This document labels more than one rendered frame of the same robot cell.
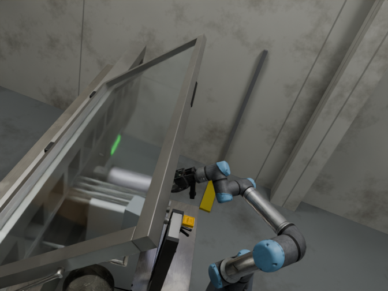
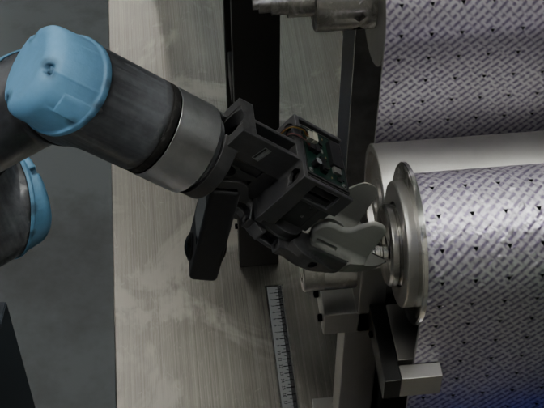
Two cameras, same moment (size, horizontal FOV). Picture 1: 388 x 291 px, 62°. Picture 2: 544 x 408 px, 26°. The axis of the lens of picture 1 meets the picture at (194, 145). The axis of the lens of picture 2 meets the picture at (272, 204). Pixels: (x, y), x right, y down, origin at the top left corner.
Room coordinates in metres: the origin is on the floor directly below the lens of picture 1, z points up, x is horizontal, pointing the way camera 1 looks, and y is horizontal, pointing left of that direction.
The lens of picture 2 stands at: (1.89, -0.03, 2.07)
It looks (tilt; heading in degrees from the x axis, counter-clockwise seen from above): 48 degrees down; 178
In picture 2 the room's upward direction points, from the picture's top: straight up
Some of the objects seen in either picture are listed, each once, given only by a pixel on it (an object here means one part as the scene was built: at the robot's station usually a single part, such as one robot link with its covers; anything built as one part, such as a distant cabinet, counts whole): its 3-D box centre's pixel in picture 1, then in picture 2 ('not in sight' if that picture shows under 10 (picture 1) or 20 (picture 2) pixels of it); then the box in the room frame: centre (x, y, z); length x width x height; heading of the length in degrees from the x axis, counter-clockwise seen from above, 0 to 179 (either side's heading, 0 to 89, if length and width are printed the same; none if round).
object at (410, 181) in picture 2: not in sight; (408, 243); (1.21, 0.11, 1.25); 0.15 x 0.01 x 0.15; 4
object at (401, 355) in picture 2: not in sight; (402, 348); (1.24, 0.11, 1.13); 0.09 x 0.06 x 0.03; 4
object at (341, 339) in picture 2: not in sight; (344, 342); (1.17, 0.06, 1.05); 0.06 x 0.05 x 0.31; 94
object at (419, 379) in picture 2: not in sight; (419, 379); (1.28, 0.12, 1.13); 0.04 x 0.02 x 0.03; 94
